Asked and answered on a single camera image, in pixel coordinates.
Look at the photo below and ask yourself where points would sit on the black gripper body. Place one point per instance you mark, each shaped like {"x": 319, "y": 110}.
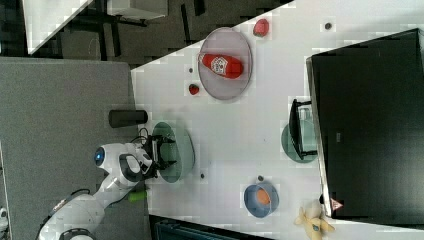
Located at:
{"x": 152, "y": 148}

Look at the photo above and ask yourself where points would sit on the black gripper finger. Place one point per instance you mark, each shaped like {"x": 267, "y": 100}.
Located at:
{"x": 163, "y": 139}
{"x": 162, "y": 165}

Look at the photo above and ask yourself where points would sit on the pale green strainer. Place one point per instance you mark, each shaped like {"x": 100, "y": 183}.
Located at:
{"x": 179, "y": 154}

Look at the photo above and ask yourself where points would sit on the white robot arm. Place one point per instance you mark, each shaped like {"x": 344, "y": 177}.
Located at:
{"x": 126, "y": 164}

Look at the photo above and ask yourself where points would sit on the small red strawberry toy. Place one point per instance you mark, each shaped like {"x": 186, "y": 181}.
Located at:
{"x": 193, "y": 89}

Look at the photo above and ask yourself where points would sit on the red ketchup bottle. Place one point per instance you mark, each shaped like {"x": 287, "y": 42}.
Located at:
{"x": 223, "y": 65}

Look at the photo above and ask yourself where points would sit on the blue bowl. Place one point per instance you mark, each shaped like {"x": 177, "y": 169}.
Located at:
{"x": 257, "y": 209}

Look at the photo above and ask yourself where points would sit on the orange ball in bowl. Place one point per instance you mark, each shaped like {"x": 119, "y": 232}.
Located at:
{"x": 263, "y": 197}

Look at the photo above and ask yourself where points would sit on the pink round plate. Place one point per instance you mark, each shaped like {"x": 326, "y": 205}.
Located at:
{"x": 225, "y": 41}

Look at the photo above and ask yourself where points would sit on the green round plate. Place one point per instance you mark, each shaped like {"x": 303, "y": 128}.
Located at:
{"x": 308, "y": 142}

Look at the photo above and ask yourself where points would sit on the peeled banana toy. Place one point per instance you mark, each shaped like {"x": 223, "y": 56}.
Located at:
{"x": 310, "y": 218}

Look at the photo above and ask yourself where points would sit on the black toaster oven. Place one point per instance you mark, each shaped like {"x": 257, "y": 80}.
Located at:
{"x": 367, "y": 106}

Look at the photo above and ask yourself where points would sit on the green handle tool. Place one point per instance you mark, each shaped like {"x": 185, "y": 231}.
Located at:
{"x": 137, "y": 196}

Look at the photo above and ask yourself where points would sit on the black cylinder post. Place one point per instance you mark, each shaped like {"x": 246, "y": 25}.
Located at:
{"x": 126, "y": 118}

